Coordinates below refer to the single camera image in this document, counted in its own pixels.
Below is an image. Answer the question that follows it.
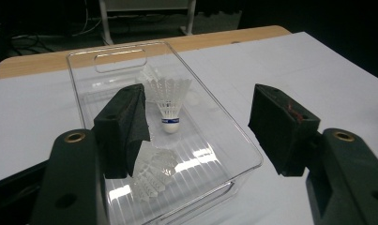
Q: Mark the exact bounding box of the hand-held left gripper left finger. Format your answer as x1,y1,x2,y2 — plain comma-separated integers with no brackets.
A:
93,83,151,180

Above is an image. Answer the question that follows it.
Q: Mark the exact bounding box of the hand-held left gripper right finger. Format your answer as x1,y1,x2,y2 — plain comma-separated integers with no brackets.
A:
248,83,322,177

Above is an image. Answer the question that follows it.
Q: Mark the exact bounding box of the white feather shuttlecock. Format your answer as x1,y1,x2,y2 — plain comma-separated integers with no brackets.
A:
136,65,200,107
127,140,180,203
144,78,193,135

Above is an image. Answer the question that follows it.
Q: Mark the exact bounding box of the clear plastic container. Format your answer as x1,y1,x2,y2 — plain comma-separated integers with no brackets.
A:
66,40,265,225

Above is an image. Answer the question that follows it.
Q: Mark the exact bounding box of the white metal desk frame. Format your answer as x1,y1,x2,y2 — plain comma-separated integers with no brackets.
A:
97,0,198,46

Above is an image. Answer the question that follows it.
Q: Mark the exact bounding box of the tangle of floor cables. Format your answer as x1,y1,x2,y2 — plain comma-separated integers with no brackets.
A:
0,8,103,57

